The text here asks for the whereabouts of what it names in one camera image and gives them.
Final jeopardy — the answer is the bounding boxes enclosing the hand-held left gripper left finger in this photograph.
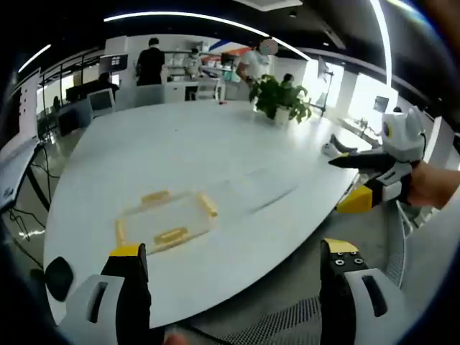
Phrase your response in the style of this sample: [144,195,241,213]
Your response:
[56,242,152,345]

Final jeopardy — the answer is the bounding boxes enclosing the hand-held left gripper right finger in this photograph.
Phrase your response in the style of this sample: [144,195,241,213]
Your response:
[318,236,429,345]

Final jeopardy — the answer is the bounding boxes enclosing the person's right hand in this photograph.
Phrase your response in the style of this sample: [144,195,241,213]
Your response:
[407,161,460,211]

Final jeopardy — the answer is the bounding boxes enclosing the person's left hand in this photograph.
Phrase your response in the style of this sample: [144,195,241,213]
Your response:
[165,331,188,345]

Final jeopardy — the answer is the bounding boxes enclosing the white and black table device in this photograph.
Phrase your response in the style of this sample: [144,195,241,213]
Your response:
[321,132,357,158]

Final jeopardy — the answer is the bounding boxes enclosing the grey mesh office chair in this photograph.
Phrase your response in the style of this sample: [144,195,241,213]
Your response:
[186,199,415,345]

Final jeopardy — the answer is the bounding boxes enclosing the black rounded armrest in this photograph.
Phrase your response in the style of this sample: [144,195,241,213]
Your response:
[44,256,75,303]

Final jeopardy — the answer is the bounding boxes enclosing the person's white shirt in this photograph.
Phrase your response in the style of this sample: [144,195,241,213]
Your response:
[401,202,460,326]

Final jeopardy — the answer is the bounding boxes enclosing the ceiling light strip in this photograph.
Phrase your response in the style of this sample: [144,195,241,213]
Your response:
[103,13,311,60]
[371,0,393,91]
[17,43,52,73]

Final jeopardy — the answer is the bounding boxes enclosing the clear tray with yellow edges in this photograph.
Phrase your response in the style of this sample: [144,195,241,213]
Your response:
[114,189,220,257]

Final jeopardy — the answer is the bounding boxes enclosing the green potted plant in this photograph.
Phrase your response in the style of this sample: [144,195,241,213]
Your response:
[249,73,313,126]

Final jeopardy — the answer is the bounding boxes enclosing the white side desk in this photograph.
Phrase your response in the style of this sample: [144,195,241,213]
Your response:
[0,137,41,213]

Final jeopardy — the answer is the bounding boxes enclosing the white counter unit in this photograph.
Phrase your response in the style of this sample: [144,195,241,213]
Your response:
[162,79,226,102]

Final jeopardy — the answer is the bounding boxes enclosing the white framed display panel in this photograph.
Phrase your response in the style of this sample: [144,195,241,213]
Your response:
[17,69,41,142]

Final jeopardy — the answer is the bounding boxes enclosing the black floor cable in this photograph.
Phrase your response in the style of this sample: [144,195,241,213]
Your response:
[6,206,47,271]

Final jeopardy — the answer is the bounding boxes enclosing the dark wall display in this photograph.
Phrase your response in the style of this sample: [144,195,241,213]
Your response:
[99,53,129,71]

